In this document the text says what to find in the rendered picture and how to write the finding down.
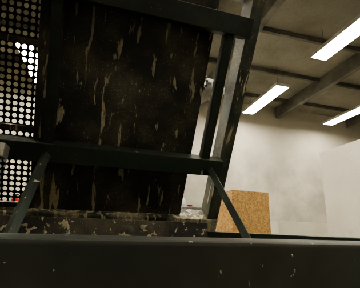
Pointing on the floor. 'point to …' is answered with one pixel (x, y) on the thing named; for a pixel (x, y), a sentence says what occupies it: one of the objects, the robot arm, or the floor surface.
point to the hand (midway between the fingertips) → (206, 83)
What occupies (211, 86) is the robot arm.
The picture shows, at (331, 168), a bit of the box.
